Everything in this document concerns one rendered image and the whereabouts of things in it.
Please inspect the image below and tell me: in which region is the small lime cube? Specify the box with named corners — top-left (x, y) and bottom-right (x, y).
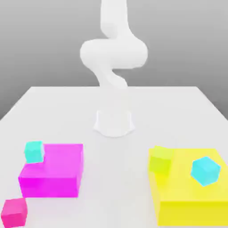
top-left (149, 145), bottom-right (174, 176)

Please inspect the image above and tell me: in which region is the small turquoise cube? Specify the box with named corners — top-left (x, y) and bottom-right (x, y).
top-left (24, 140), bottom-right (45, 164)

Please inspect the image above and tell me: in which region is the small cyan cube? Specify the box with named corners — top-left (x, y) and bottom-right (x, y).
top-left (190, 156), bottom-right (222, 187)

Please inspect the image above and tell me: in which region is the small pink cube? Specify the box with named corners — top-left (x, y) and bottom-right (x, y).
top-left (0, 197), bottom-right (28, 228)

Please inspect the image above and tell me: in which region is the large magenta box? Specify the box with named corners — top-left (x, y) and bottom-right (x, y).
top-left (18, 143), bottom-right (84, 199)

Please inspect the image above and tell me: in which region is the large yellow box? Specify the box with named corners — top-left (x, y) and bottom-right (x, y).
top-left (148, 147), bottom-right (228, 227)

